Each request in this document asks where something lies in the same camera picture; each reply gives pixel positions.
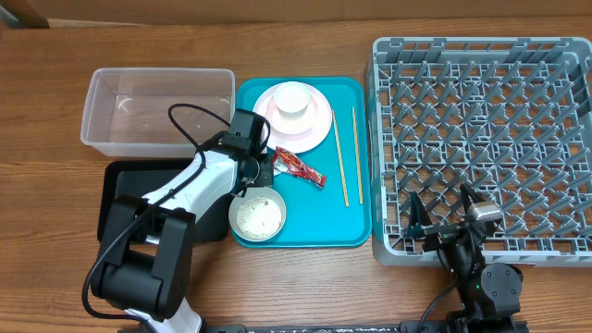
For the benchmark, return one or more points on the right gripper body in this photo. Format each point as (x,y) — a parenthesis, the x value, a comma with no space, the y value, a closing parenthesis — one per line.
(442,236)

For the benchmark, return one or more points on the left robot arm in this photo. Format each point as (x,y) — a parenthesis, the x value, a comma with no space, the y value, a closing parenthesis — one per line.
(143,265)

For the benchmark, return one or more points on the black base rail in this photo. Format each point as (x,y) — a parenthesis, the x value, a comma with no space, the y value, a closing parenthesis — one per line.
(402,327)

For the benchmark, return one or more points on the small pink plate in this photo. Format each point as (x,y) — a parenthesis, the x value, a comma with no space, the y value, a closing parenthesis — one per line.
(292,123)

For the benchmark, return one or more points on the black plastic tray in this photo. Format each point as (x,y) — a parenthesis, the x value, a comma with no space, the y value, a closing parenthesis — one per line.
(138,177)

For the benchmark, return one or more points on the large white plate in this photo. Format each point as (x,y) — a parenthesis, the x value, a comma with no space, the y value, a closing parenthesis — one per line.
(303,142)

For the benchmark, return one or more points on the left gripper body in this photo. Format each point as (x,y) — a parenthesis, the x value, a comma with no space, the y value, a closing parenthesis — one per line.
(263,172)

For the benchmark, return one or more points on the teal serving tray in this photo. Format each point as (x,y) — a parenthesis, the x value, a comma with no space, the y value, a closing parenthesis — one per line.
(318,217)

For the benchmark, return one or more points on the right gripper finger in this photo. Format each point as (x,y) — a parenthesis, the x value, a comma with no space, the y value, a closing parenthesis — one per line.
(419,218)
(469,196)

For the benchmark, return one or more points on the white cup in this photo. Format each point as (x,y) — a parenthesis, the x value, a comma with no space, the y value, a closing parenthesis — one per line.
(292,98)

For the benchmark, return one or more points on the grey dishwasher rack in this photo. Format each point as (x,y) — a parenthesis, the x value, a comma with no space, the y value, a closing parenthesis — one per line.
(511,117)

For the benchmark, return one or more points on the clear plastic bin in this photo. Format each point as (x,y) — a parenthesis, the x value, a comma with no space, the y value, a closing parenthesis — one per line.
(125,111)

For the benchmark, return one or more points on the rice pile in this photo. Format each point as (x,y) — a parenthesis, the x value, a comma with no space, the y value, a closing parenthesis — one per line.
(259,219)

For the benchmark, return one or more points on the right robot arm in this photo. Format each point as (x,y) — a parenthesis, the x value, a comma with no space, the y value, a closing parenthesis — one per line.
(489,293)

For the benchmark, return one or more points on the grey bowl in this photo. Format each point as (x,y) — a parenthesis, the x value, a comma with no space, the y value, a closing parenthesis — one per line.
(250,193)

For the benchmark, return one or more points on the red sauce packet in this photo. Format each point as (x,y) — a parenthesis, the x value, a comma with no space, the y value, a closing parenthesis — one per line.
(287,162)

